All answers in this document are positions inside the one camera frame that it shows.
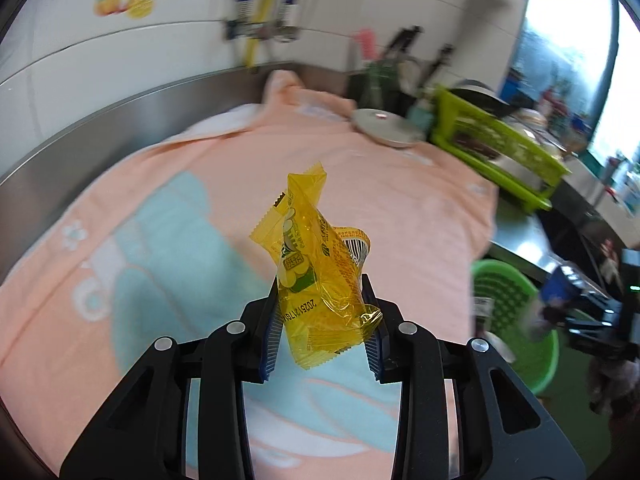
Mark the pink bottle brush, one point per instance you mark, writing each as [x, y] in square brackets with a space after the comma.
[366, 40]

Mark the pink towel with blue print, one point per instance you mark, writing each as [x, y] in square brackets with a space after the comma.
[160, 246]

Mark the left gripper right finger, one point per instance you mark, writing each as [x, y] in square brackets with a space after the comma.
[504, 432]

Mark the green knife holder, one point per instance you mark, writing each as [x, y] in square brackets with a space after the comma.
[384, 85]

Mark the yellow snack wrapper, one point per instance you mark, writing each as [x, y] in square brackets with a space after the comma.
[319, 270]

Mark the green dish rack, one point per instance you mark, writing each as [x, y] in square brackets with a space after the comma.
[513, 160]

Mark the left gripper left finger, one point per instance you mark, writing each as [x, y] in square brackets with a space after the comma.
[139, 432]

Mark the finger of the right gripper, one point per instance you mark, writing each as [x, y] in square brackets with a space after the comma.
[571, 287]
[584, 319]

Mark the wall water valves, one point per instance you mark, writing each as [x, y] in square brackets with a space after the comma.
[261, 20]

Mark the black wok in rack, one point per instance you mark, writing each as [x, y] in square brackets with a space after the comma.
[480, 95]

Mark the blue drink can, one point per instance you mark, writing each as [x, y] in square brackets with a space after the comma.
[533, 325]

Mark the white ceramic plate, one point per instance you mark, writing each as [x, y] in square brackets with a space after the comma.
[386, 128]

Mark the green plastic waste basket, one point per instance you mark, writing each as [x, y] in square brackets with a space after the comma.
[510, 293]

